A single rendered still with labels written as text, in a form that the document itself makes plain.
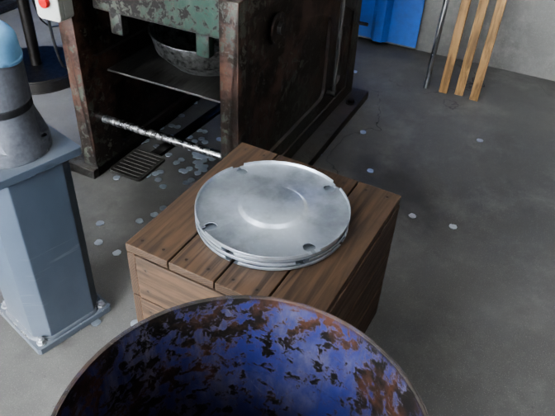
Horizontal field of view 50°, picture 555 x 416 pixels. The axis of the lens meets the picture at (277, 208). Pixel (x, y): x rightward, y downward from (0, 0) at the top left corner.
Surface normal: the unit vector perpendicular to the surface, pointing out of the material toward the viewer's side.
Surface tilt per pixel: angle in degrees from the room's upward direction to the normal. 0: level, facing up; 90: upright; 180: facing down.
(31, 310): 90
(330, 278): 0
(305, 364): 88
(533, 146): 0
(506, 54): 90
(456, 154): 0
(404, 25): 90
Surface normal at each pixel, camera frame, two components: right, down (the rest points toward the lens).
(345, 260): 0.04, -0.78
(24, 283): 0.05, 0.62
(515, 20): -0.44, 0.54
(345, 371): -0.65, 0.42
